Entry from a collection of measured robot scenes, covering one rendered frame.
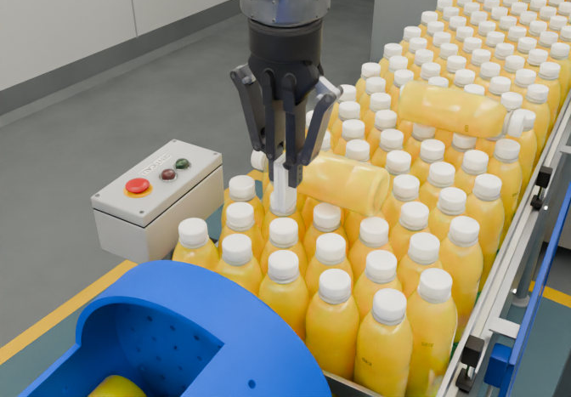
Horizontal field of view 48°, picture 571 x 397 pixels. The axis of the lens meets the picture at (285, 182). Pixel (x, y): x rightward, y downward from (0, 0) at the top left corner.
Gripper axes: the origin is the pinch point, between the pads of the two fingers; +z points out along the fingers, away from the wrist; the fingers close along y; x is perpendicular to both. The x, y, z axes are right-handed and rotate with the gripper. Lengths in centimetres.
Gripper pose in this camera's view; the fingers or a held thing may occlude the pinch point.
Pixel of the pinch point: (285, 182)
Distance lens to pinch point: 74.7
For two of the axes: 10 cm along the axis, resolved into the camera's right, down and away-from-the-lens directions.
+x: 5.0, -4.9, 7.2
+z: 0.0, 8.3, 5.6
